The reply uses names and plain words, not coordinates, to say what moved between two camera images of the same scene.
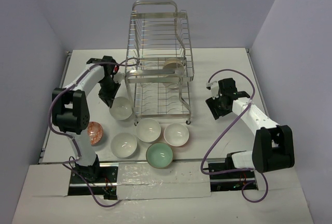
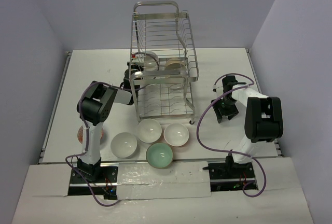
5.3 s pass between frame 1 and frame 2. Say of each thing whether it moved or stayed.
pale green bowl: stayed
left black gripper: moved
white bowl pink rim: stayed
